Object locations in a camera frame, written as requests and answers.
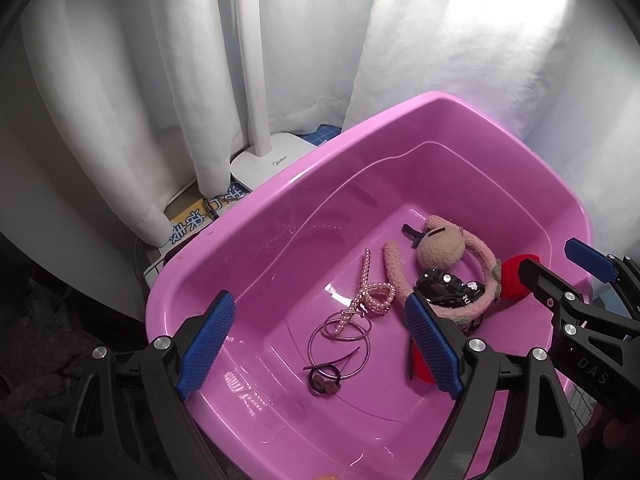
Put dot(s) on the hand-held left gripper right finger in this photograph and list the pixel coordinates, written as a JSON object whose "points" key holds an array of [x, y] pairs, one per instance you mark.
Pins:
{"points": [[432, 345]]}

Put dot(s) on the pink plastic bin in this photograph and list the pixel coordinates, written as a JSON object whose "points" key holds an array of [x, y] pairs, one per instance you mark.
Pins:
{"points": [[300, 240]]}

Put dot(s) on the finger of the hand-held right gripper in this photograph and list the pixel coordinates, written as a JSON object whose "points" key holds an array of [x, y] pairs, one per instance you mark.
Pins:
{"points": [[590, 260], [550, 285]]}

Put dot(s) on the dark grey cloth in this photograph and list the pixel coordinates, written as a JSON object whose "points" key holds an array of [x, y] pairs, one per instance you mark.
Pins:
{"points": [[40, 365]]}

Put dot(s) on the thin silver bangle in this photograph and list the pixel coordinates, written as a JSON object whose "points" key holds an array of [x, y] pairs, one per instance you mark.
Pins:
{"points": [[345, 338]]}

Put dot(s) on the pearl claw hair clip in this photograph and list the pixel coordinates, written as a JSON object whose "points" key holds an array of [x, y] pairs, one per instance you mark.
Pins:
{"points": [[380, 297]]}

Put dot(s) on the yellow and blue printed box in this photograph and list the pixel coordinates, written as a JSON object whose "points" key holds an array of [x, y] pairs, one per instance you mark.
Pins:
{"points": [[190, 222]]}

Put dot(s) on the black wrist watch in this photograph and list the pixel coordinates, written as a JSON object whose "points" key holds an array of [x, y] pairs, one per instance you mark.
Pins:
{"points": [[445, 285]]}

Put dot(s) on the blue checked cloth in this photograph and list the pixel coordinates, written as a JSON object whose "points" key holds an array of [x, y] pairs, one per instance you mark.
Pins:
{"points": [[322, 132]]}

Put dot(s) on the large silver bangle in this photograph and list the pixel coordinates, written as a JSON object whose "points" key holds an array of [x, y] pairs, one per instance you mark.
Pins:
{"points": [[310, 352]]}

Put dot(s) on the white curtain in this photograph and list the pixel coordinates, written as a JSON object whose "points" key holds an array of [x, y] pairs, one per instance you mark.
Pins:
{"points": [[125, 85]]}

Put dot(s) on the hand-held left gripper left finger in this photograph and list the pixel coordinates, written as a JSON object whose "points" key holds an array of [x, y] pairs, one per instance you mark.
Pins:
{"points": [[210, 342]]}

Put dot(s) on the pink headband with red pompoms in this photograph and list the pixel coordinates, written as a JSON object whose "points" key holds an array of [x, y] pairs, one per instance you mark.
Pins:
{"points": [[397, 275]]}

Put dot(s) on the beige plush hair clip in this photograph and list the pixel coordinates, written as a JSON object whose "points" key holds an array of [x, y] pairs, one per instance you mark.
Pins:
{"points": [[442, 245]]}

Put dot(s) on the white appliance stand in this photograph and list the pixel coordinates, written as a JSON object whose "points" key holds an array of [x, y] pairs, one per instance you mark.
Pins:
{"points": [[255, 85]]}

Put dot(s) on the thin black bobby pin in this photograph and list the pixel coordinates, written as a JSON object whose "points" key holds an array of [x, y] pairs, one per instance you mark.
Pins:
{"points": [[335, 360]]}

